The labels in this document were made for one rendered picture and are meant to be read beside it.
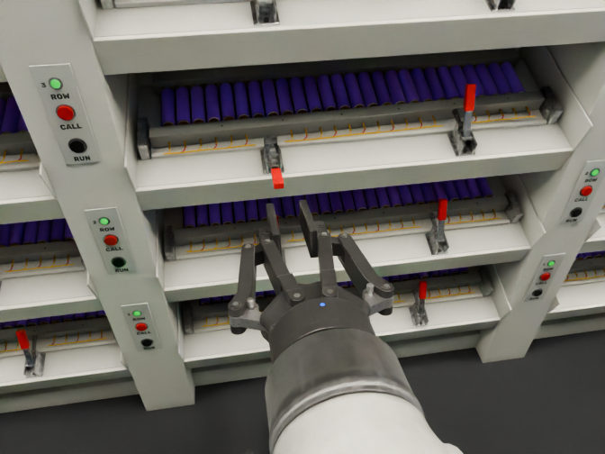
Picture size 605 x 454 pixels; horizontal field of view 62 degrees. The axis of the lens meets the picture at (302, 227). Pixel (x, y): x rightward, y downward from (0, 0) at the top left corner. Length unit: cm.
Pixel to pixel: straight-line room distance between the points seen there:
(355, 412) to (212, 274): 56
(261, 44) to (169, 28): 10
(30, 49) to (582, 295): 102
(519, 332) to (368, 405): 87
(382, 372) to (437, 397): 81
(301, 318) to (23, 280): 61
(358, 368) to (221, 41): 39
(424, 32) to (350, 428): 47
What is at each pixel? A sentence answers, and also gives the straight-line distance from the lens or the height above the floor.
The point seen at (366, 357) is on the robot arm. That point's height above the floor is 69.
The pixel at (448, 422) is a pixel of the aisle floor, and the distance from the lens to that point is 108.
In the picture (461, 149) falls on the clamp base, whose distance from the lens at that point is 72.
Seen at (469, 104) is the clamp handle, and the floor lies 61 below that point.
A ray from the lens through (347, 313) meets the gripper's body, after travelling 34.
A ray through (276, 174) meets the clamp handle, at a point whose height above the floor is 57.
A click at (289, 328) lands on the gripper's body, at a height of 66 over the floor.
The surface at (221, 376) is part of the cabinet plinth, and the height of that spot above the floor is 2.
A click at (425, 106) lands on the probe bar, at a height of 58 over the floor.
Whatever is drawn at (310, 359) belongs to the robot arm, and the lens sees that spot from 30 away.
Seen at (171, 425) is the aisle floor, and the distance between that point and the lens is 107.
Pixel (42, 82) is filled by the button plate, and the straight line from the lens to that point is 61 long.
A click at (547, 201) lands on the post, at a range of 87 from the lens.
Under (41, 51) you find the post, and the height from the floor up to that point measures 72.
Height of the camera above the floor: 93
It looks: 42 degrees down
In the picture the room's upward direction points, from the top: straight up
